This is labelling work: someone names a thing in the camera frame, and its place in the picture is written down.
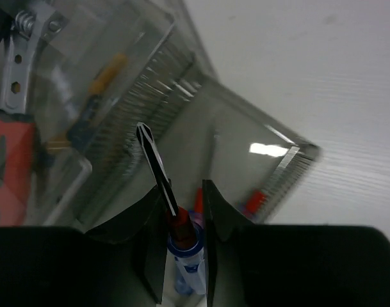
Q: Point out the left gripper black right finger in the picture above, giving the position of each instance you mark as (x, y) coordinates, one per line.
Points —
(250, 264)

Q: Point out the clear stacked plastic container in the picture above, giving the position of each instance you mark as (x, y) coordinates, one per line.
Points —
(161, 43)

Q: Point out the clear plastic drawer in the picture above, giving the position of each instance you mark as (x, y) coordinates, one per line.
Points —
(203, 130)

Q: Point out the yellow black long-nose pliers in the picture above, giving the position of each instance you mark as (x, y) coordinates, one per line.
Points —
(82, 127)

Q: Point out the red blue screwdriver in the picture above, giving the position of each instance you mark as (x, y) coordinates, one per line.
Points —
(185, 240)
(198, 206)
(252, 205)

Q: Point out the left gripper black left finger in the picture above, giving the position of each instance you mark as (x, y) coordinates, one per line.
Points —
(118, 263)

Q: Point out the red handled adjustable wrench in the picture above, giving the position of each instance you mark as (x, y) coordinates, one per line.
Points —
(31, 30)

